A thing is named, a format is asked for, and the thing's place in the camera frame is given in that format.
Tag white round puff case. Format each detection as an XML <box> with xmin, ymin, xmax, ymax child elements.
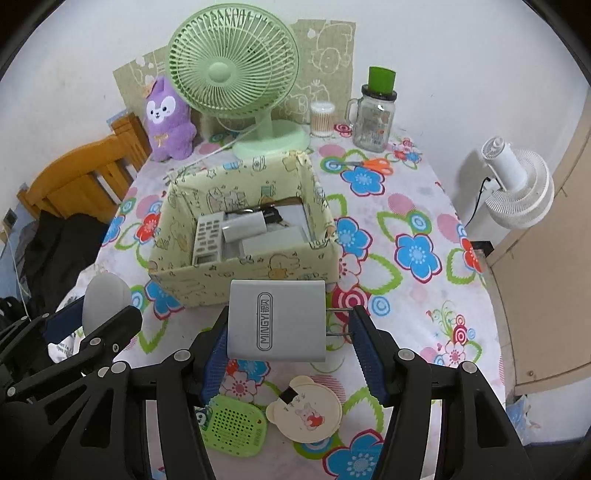
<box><xmin>82</xmin><ymin>272</ymin><xmax>131</xmax><ymax>336</ymax></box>

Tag white remote control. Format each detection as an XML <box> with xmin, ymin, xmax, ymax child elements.
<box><xmin>192</xmin><ymin>211</ymin><xmax>225</xmax><ymax>265</ymax></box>

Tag white power adapter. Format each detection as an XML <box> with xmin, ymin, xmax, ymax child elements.
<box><xmin>228</xmin><ymin>280</ymin><xmax>348</xmax><ymax>362</ymax></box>

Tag clear plastic container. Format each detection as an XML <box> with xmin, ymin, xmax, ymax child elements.
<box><xmin>221</xmin><ymin>211</ymin><xmax>266</xmax><ymax>243</ymax></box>

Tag black clothing pile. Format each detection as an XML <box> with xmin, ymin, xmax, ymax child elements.
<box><xmin>1</xmin><ymin>212</ymin><xmax>108</xmax><ymax>327</ymax></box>

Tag green perforated plastic case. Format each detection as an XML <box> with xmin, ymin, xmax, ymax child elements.
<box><xmin>195</xmin><ymin>395</ymin><xmax>267</xmax><ymax>458</ymax></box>

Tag wooden chair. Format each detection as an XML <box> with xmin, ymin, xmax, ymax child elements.
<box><xmin>17</xmin><ymin>112</ymin><xmax>151</xmax><ymax>223</ymax></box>

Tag floral tablecloth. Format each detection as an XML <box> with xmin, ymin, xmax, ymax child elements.
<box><xmin>55</xmin><ymin>121</ymin><xmax>507</xmax><ymax>480</ymax></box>

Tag yellow patterned cardboard box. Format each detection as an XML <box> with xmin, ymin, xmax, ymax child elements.
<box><xmin>148</xmin><ymin>151</ymin><xmax>341</xmax><ymax>307</ymax></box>

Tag white card packet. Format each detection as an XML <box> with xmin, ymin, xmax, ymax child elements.
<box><xmin>239</xmin><ymin>226</ymin><xmax>308</xmax><ymax>256</ymax></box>

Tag purple plush toy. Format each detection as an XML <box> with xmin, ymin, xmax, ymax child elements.
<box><xmin>145</xmin><ymin>76</ymin><xmax>197</xmax><ymax>162</ymax></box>

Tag white clip fan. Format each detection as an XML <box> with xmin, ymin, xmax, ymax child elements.
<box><xmin>467</xmin><ymin>136</ymin><xmax>555</xmax><ymax>230</ymax></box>

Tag orange scissors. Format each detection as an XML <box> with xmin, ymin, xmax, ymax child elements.
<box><xmin>342</xmin><ymin>158</ymin><xmax>394</xmax><ymax>176</ymax></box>

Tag green desk fan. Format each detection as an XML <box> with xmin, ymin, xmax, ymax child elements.
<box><xmin>166</xmin><ymin>4</ymin><xmax>310</xmax><ymax>160</ymax></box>

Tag cotton swab container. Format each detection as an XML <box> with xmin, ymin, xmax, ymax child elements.
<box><xmin>310</xmin><ymin>101</ymin><xmax>335</xmax><ymax>138</ymax></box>

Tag glass jar green lid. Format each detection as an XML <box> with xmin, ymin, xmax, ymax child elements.
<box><xmin>346</xmin><ymin>66</ymin><xmax>398</xmax><ymax>153</ymax></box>

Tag beige patterned board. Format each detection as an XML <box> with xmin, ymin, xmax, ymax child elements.
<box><xmin>113</xmin><ymin>19</ymin><xmax>356</xmax><ymax>129</ymax></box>

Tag fan power cable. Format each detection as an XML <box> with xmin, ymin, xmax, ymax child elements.
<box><xmin>193</xmin><ymin>110</ymin><xmax>267</xmax><ymax>165</ymax></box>

